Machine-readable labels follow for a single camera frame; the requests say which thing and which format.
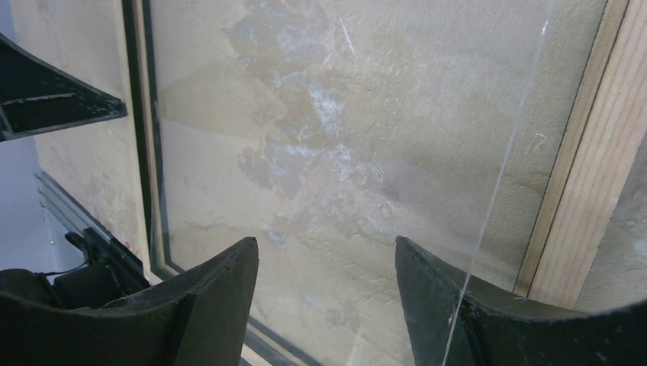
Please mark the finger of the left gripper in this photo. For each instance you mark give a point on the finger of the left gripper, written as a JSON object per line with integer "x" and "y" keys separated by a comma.
{"x": 37, "y": 97}

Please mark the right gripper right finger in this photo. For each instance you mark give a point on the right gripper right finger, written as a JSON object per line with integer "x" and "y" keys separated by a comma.
{"x": 453, "y": 318}

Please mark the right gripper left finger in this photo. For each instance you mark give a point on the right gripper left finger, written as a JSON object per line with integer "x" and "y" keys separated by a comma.
{"x": 198, "y": 317}

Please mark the clear acrylic sheet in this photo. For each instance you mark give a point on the clear acrylic sheet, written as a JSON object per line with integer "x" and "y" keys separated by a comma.
{"x": 325, "y": 130}

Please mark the black wooden picture frame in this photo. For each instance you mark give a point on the black wooden picture frame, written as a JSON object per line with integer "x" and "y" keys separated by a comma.
{"x": 568, "y": 224}

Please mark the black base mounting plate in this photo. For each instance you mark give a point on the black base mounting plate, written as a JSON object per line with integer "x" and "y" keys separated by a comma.
{"x": 110, "y": 272}

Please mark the aluminium rail front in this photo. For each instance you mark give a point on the aluminium rail front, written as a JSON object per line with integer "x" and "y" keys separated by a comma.
{"x": 67, "y": 210}

